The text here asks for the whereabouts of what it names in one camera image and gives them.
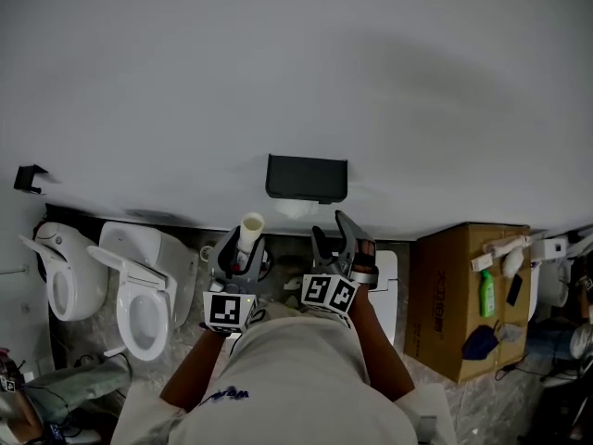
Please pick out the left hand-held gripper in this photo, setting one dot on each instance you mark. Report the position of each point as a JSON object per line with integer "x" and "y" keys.
{"x": 227, "y": 311}

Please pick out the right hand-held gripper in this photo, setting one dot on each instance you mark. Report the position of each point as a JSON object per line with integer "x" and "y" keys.
{"x": 329, "y": 292}

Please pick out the cream new toilet paper roll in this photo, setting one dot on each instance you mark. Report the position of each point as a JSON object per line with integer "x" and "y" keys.
{"x": 251, "y": 230}

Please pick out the white old toilet paper roll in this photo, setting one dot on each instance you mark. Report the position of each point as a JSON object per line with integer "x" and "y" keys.
{"x": 296, "y": 208}

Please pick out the black toilet paper holder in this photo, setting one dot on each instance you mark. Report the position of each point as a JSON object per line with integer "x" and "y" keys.
{"x": 306, "y": 179}

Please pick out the person's left forearm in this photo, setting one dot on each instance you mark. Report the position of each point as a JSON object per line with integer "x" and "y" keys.
{"x": 199, "y": 364}

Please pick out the person's right forearm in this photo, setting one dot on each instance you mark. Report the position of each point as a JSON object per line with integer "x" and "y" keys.
{"x": 377, "y": 346}

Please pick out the white square toilet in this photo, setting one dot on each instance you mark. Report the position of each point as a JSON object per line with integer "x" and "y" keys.
{"x": 387, "y": 295}

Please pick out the white toilet with open seat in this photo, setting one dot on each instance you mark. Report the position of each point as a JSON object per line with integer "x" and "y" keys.
{"x": 148, "y": 285}

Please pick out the white rounded toilet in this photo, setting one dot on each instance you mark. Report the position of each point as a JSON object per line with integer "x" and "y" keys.
{"x": 69, "y": 271}

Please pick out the beige wrapped roll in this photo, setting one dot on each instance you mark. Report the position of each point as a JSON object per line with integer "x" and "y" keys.
{"x": 507, "y": 244}

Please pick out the white toilet with tank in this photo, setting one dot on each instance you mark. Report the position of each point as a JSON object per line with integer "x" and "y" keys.
{"x": 551, "y": 271}

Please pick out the person's right hand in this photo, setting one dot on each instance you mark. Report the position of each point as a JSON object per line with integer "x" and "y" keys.
{"x": 367, "y": 247}

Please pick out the round metal floor drain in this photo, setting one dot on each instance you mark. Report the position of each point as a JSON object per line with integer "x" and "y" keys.
{"x": 206, "y": 252}

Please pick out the brown cardboard box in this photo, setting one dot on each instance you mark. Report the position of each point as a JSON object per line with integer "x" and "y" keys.
{"x": 440, "y": 304}

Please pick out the person's beige shirt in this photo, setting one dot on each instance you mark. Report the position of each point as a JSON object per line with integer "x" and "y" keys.
{"x": 287, "y": 378}

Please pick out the small white box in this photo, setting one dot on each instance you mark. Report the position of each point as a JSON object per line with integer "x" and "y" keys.
{"x": 482, "y": 262}

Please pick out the green plastic bottle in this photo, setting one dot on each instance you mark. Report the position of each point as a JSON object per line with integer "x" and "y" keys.
{"x": 487, "y": 295}

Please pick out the dark blue cloth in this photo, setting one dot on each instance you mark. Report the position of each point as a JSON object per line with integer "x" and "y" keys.
{"x": 479, "y": 343}

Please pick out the white crumpled cloth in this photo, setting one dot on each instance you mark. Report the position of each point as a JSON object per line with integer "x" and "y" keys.
{"x": 512, "y": 262}

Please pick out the black flat phone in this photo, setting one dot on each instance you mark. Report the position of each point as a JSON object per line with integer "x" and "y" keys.
{"x": 514, "y": 290}

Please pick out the grey crumpled bag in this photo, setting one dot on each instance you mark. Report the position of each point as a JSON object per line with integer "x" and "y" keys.
{"x": 508, "y": 333}

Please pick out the grey-green sack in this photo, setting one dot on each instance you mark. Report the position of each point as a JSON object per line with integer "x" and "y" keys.
{"x": 79, "y": 383}

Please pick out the small black wall hook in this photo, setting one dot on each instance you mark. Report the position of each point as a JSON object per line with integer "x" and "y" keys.
{"x": 28, "y": 178}

